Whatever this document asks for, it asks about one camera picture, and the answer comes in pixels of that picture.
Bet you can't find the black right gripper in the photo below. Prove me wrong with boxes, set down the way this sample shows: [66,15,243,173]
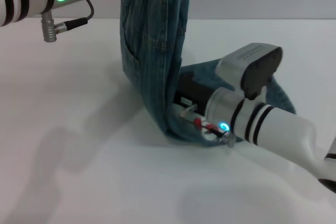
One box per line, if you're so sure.
[174,75,219,120]

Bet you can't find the blue denim shorts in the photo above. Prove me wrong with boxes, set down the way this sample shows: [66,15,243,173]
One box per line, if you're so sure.
[119,0,298,149]

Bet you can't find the right arm red wire bundle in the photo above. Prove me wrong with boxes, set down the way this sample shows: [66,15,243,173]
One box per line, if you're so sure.
[179,104,236,148]

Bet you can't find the left arm cable with connector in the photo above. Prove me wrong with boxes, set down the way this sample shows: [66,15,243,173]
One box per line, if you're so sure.
[40,0,95,43]

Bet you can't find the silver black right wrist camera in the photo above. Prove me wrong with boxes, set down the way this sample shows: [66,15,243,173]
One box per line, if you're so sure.
[216,42,285,101]

